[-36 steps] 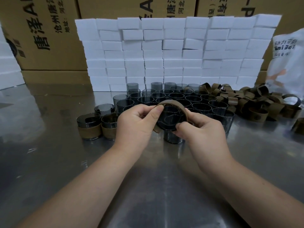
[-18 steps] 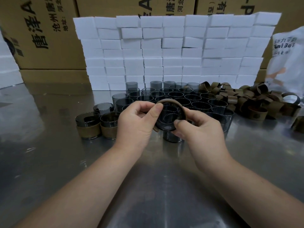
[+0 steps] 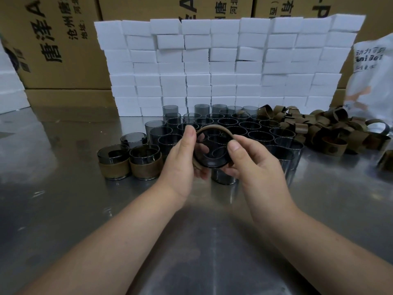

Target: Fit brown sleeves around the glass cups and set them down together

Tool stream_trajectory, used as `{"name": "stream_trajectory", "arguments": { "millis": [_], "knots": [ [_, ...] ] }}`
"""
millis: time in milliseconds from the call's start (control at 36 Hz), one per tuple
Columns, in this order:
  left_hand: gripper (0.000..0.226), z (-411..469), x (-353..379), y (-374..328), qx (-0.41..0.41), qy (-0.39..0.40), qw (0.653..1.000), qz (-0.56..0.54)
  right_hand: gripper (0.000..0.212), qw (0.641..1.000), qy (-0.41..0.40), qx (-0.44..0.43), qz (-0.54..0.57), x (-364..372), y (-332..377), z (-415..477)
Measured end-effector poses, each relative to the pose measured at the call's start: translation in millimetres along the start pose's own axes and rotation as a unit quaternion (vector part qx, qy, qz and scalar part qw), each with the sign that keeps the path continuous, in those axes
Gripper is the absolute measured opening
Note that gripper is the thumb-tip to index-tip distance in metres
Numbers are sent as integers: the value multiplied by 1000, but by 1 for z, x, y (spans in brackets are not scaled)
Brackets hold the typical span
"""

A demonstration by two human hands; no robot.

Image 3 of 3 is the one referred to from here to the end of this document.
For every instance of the person's right hand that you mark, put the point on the person's right hand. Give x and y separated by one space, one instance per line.
264 181

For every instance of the person's left hand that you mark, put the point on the person's left hand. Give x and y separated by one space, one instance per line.
176 168

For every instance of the person's right thumb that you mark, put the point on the person's right thumb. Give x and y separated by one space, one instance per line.
235 152

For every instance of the person's left thumb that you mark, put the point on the person's left thumb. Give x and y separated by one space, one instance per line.
189 136

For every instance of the single dark glass cup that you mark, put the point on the single dark glass cup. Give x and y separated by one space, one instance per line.
215 162

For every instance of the person's right forearm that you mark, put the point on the person's right forearm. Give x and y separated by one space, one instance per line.
307 245

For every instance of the person's left forearm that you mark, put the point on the person's left forearm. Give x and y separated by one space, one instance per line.
122 236

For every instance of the group of grey glass cups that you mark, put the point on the group of grey glass cups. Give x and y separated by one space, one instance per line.
254 132

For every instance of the sleeved grey glass cup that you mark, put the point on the sleeved grey glass cup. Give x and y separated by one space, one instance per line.
113 168
146 168

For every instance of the stack of white boxes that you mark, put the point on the stack of white boxes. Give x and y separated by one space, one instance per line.
224 64

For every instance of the pile of brown sleeve rings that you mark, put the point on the pile of brown sleeve rings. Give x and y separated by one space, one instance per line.
337 141

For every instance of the large printed cardboard box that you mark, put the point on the large printed cardboard box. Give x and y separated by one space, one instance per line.
377 12
172 7
61 42

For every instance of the white printed plastic bag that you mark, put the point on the white printed plastic bag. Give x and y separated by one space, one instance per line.
368 82

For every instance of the white foam block stack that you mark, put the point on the white foam block stack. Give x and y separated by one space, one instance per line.
10 85

